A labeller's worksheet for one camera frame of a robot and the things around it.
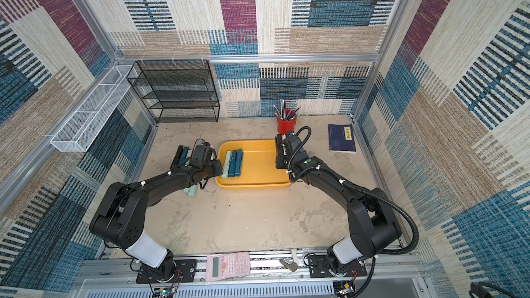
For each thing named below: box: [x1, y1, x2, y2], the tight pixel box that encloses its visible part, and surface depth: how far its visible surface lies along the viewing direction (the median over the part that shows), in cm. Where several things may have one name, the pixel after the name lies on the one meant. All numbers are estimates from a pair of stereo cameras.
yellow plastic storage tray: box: [215, 139, 292, 191], surface depth 101 cm
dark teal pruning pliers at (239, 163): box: [234, 149, 244, 177], surface depth 101 cm
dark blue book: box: [327, 123, 357, 154], surface depth 113 cm
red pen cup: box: [276, 117, 297, 136], surface depth 114 cm
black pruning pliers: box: [275, 133, 283, 153], surface depth 93 cm
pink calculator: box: [205, 251, 251, 283], surface depth 75 cm
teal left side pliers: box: [178, 146, 190, 165], surface depth 104 cm
